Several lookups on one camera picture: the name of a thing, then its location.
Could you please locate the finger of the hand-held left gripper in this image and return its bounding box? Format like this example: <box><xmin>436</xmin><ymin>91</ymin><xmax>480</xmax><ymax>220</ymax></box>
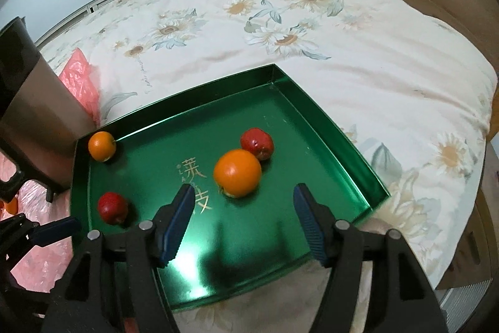
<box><xmin>0</xmin><ymin>169</ymin><xmax>25</xmax><ymax>201</ymax></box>
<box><xmin>0</xmin><ymin>214</ymin><xmax>83</xmax><ymax>267</ymax></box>

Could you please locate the wooden bed frame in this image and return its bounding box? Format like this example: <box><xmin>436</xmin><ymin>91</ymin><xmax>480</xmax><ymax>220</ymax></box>
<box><xmin>440</xmin><ymin>142</ymin><xmax>499</xmax><ymax>291</ymax></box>

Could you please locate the green metal tray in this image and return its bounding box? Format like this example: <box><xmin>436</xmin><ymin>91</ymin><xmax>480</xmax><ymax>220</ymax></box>
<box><xmin>69</xmin><ymin>63</ymin><xmax>391</xmax><ymax>313</ymax></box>

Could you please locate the red apple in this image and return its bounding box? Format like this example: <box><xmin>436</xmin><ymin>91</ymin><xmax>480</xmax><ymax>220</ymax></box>
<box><xmin>97</xmin><ymin>192</ymin><xmax>129</xmax><ymax>225</ymax></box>
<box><xmin>240</xmin><ymin>127</ymin><xmax>274</xmax><ymax>161</ymax></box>

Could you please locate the pink plastic bag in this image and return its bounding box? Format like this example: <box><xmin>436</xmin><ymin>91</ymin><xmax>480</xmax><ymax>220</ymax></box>
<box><xmin>0</xmin><ymin>48</ymin><xmax>102</xmax><ymax>292</ymax></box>

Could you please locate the orange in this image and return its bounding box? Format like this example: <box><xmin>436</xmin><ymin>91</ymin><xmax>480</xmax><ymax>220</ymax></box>
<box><xmin>213</xmin><ymin>149</ymin><xmax>263</xmax><ymax>199</ymax></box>
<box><xmin>0</xmin><ymin>196</ymin><xmax>19</xmax><ymax>214</ymax></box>
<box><xmin>88</xmin><ymin>131</ymin><xmax>117</xmax><ymax>162</ymax></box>

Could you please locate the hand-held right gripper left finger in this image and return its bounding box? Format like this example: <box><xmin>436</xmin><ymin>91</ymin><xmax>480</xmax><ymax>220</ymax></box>
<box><xmin>41</xmin><ymin>184</ymin><xmax>196</xmax><ymax>333</ymax></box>

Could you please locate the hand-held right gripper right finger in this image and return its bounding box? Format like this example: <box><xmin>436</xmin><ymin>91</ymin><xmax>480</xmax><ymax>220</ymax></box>
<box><xmin>293</xmin><ymin>183</ymin><xmax>449</xmax><ymax>333</ymax></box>

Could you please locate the floral blanket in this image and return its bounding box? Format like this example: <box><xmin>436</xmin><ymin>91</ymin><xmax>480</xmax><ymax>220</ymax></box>
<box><xmin>35</xmin><ymin>0</ymin><xmax>499</xmax><ymax>333</ymax></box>

